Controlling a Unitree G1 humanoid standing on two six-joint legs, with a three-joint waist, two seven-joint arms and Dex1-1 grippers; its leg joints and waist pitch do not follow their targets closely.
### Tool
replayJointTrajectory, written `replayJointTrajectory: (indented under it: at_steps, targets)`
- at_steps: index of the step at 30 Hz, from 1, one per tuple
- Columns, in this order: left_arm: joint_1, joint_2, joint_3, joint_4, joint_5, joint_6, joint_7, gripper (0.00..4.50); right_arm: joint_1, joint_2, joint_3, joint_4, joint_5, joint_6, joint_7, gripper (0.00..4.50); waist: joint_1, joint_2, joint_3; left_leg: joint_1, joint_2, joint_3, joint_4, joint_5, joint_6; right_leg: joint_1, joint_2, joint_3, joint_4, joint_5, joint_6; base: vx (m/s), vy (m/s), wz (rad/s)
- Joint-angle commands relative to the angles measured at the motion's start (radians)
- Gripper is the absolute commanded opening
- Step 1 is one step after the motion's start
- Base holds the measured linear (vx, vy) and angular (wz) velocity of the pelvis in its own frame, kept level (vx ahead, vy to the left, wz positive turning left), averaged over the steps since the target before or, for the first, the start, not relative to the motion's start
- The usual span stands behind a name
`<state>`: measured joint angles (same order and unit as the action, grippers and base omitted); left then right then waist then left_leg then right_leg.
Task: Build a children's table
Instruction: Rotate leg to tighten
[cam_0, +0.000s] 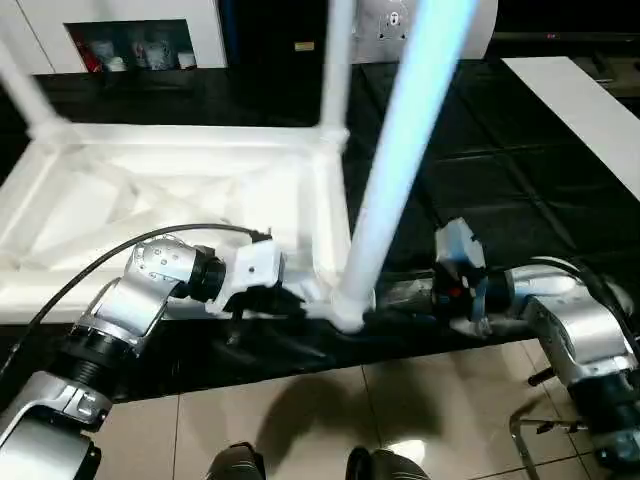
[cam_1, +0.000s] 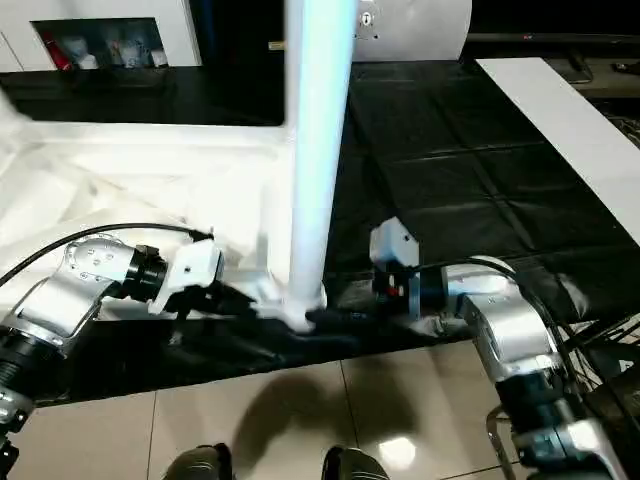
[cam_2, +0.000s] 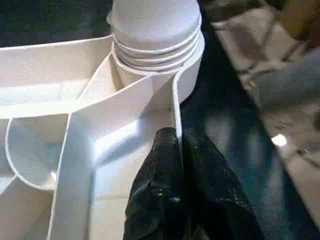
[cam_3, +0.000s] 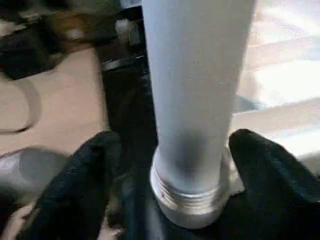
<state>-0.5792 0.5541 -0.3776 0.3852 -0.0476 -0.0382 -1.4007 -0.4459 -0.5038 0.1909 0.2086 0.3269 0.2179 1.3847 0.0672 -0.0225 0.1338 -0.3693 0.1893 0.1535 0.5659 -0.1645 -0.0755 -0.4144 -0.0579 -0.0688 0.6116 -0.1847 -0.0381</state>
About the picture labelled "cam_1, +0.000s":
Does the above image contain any white plastic table top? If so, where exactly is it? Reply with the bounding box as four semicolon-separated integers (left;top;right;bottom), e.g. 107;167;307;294
0;119;329;334

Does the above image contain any dark robot right foot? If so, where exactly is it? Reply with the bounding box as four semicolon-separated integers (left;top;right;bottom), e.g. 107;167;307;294
324;446;389;480

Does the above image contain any black stand leg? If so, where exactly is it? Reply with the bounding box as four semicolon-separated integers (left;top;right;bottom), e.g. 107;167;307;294
559;313;640;347

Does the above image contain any white flat board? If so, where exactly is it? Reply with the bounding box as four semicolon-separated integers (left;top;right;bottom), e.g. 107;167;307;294
474;57;640;236

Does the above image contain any black furniture with gold label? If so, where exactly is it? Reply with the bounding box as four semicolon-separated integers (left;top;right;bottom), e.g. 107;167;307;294
199;0;289;126

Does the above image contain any grey padded backrest cushion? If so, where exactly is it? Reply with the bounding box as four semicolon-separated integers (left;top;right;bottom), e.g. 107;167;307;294
352;0;474;62

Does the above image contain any white glass-door cabinet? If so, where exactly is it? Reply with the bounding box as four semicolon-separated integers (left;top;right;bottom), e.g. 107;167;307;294
0;0;204;71

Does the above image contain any red figurine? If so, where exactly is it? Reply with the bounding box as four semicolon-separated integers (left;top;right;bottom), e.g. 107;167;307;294
42;32;71;71

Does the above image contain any black rod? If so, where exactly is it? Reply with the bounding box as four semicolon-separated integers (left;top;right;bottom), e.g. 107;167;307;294
469;32;640;44

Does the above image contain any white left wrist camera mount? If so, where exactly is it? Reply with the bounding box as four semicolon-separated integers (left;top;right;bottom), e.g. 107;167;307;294
149;238;224;315

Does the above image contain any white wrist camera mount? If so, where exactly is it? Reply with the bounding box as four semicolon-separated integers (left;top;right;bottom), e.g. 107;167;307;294
369;217;420;316
149;238;224;315

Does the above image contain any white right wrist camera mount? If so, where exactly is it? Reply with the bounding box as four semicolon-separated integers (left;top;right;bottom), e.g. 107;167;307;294
369;217;420;316

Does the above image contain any chrome tube frame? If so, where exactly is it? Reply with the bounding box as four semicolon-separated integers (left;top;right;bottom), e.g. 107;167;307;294
487;404;516;480

